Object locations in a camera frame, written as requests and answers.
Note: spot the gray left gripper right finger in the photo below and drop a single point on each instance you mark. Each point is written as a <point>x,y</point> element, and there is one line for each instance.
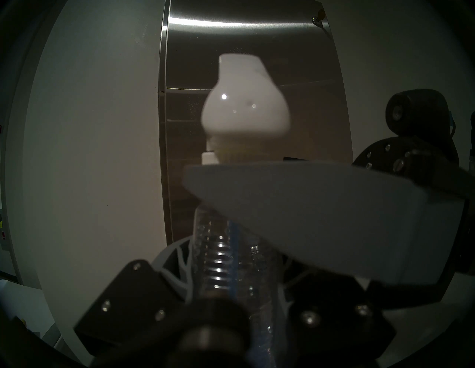
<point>334,319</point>

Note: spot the finger of the gray right gripper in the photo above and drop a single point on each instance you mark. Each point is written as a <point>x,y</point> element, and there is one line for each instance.
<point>334,215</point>

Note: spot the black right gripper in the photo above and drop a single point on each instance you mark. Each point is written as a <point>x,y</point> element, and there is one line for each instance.
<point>456,267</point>

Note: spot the gray left gripper left finger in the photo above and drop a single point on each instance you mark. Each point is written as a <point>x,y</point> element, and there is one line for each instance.
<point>122,308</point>

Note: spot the blue cleaner spray bottle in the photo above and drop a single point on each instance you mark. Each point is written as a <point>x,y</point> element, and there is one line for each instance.
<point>245,107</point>

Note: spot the white overbed table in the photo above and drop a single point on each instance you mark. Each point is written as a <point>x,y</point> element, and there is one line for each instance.
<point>26,308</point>

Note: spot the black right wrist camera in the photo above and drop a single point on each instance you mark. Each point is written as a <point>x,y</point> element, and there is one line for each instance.
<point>419,115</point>

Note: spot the stainless steel wall dispenser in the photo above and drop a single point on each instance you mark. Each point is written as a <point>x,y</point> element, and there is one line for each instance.
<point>315,55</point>

